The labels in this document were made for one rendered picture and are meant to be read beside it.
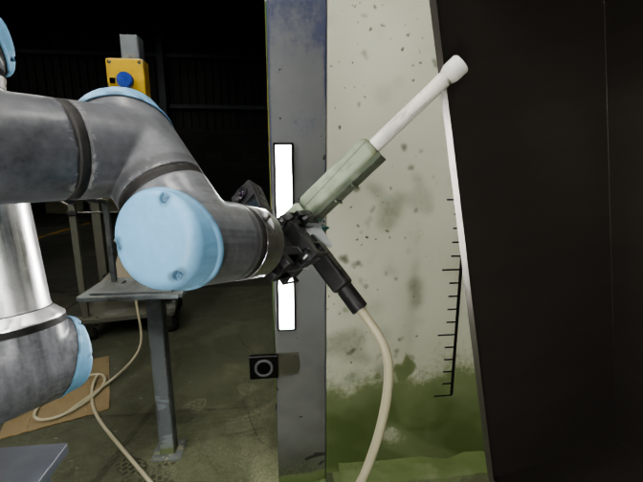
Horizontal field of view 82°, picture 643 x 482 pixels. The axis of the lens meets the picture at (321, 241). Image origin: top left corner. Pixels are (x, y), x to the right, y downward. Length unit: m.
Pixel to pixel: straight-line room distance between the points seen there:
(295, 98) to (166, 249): 0.96
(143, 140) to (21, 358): 0.55
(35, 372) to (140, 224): 0.55
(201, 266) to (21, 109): 0.18
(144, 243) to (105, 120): 0.12
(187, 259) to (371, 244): 1.01
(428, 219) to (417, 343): 0.46
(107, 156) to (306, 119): 0.91
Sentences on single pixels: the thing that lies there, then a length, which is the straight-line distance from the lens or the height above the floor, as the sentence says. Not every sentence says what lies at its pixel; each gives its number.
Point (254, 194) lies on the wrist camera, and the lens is 0.55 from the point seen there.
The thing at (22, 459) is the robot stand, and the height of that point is 0.64.
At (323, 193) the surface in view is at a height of 1.16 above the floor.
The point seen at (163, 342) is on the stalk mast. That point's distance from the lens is 1.65.
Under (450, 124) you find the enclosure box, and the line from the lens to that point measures 0.76.
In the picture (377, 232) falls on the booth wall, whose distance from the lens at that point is 1.29.
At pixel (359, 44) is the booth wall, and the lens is 1.30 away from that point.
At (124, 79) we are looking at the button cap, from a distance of 1.47.
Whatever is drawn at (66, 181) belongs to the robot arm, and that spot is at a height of 1.19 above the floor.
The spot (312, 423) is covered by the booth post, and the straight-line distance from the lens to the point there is 1.55.
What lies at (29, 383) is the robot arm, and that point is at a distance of 0.87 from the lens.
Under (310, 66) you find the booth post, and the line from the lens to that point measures 1.26.
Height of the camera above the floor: 1.20
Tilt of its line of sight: 11 degrees down
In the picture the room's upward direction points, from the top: straight up
